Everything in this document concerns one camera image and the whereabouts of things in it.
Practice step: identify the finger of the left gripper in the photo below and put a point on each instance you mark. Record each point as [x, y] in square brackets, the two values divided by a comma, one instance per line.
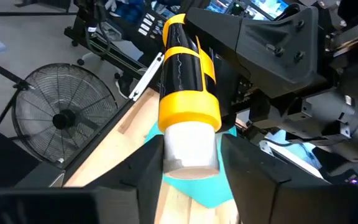
[232, 96]
[259, 46]

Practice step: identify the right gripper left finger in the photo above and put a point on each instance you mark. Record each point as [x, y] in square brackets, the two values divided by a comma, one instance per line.
[135, 186]

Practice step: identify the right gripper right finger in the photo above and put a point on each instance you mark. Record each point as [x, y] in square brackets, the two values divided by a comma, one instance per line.
[250, 180]

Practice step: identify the yellow paint bottle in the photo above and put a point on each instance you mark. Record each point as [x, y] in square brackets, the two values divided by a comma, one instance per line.
[188, 105]

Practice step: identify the teal plastic bin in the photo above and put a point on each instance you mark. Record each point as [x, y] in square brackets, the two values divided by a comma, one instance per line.
[204, 193]

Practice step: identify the black floor fan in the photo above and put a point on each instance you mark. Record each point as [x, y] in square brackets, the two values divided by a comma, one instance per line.
[64, 119]

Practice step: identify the black equipment cart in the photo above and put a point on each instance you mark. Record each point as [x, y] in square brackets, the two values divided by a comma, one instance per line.
[148, 31]

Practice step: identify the silver aluminium bracket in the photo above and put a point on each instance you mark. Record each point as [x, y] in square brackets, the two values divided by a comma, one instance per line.
[146, 76]

